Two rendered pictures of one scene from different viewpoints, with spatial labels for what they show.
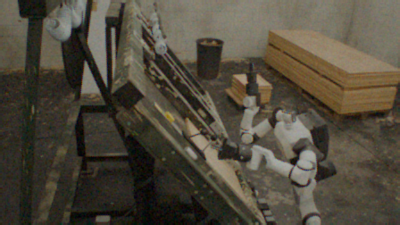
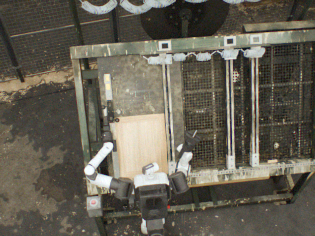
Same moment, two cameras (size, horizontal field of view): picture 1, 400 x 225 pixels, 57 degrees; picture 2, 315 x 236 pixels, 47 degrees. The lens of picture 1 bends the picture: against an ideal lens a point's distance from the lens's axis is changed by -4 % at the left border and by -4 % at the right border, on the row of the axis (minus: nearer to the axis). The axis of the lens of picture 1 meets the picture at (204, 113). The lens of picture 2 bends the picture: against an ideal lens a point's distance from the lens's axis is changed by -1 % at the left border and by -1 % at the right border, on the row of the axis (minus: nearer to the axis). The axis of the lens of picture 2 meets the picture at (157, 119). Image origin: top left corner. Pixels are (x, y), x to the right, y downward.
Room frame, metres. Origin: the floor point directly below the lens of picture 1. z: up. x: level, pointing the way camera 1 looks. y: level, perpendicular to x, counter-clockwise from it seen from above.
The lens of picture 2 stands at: (2.24, -1.88, 3.87)
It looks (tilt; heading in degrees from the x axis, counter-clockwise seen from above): 53 degrees down; 93
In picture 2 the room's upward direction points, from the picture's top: 1 degrees clockwise
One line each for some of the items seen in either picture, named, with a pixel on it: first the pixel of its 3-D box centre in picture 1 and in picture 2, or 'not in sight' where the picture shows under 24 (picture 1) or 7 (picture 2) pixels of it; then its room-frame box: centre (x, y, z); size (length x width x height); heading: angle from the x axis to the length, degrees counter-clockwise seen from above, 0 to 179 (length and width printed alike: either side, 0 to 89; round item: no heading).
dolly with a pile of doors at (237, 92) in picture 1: (246, 91); not in sight; (5.53, -0.64, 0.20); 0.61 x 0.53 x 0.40; 21
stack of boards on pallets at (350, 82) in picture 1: (323, 69); not in sight; (6.38, -2.04, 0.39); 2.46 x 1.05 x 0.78; 21
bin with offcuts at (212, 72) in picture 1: (208, 58); not in sight; (6.68, -0.01, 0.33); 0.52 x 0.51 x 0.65; 21
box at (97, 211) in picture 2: not in sight; (94, 206); (1.63, -0.60, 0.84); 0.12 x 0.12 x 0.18; 11
